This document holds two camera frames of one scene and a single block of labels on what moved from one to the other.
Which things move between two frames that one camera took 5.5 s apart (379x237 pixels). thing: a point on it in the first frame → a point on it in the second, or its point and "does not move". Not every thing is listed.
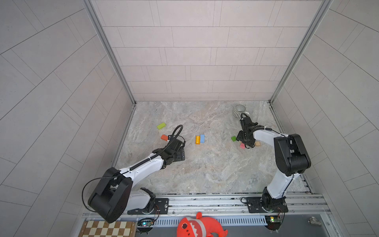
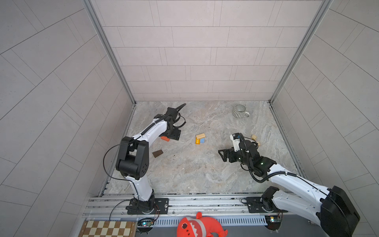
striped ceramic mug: [239, 109] does not move
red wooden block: [164, 137] does not move
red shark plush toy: [199, 226] does not move
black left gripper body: [178, 156] → [172, 133]
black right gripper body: [241, 136] → [236, 157]
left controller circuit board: [145, 225] does not move
